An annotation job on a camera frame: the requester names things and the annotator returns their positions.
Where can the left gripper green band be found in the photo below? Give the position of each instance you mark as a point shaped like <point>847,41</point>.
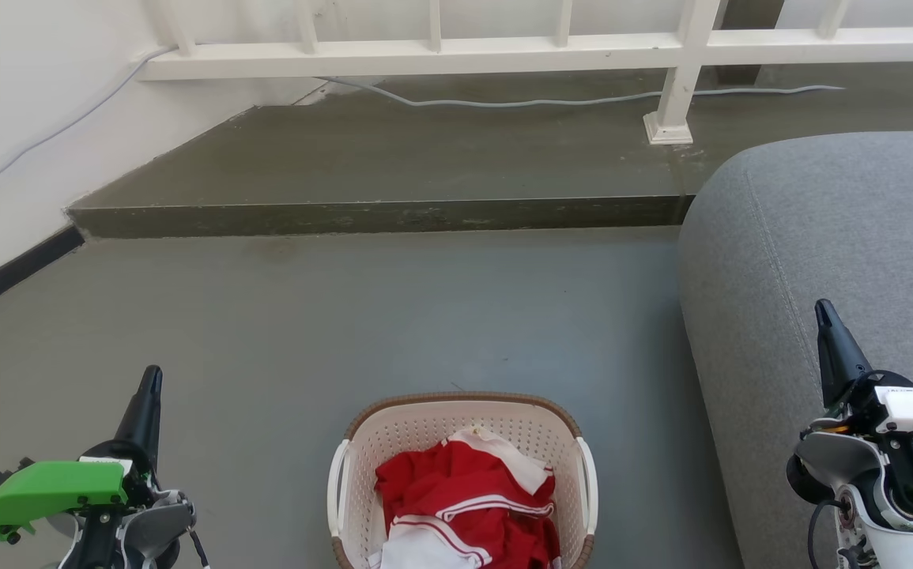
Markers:
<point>53,486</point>

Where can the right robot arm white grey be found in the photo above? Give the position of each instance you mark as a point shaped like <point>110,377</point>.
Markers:
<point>875,490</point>

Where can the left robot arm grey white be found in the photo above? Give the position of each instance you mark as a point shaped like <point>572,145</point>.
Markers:
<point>136,533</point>

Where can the cream perforated plastic laundry basket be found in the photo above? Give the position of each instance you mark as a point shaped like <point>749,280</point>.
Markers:
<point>424,427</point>

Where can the grey fabric sofa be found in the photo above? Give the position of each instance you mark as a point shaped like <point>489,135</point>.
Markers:
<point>788,261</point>

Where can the black baseboard strip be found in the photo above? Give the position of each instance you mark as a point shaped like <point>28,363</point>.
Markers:
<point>5,273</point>

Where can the red garment with white stripes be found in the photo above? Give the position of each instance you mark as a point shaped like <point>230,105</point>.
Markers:
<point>456,494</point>

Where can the white railing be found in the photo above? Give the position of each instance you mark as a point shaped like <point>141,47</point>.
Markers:
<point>424,59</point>

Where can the dark brown post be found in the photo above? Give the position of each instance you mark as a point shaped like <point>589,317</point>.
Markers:
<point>748,39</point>

